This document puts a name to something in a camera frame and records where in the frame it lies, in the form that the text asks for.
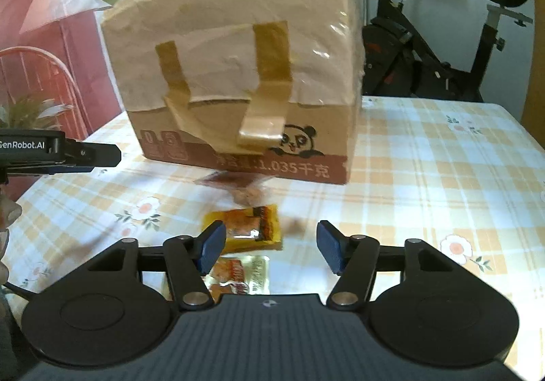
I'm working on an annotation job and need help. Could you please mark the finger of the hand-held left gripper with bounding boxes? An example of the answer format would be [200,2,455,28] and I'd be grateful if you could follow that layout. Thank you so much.
[11,141,122,176]

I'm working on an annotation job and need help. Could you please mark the brown wooden panel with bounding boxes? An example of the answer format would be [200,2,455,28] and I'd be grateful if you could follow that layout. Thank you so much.
[517,0,545,139]

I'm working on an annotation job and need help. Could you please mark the person's left hand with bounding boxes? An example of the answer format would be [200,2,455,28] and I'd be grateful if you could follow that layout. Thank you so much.
[0,188,23,281]

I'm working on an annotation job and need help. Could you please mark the small brown snack packet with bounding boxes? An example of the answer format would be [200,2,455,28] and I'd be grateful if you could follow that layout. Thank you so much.
[195,171,273,206]

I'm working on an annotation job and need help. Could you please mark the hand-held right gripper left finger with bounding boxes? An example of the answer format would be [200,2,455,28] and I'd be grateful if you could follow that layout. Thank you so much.
[83,220,227,311]

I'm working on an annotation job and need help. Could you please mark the small cream snack packet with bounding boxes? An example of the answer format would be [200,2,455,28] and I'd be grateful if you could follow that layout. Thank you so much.
[200,255,271,299]

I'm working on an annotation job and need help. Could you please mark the black exercise bike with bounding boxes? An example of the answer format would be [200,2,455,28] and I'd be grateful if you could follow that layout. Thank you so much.
[341,0,535,103]

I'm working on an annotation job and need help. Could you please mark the taped cardboard box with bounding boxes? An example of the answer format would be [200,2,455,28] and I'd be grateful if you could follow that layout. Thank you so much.
[101,0,365,186]

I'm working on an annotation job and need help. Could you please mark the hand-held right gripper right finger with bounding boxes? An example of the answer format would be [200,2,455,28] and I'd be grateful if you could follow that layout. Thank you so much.
[316,220,463,309]

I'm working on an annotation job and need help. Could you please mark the small yellow snack packet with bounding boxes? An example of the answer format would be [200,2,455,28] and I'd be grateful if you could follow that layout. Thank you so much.
[203,204,284,253]

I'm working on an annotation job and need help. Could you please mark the checked floral tablecloth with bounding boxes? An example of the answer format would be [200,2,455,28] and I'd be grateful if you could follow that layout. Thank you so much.
[0,95,545,365]

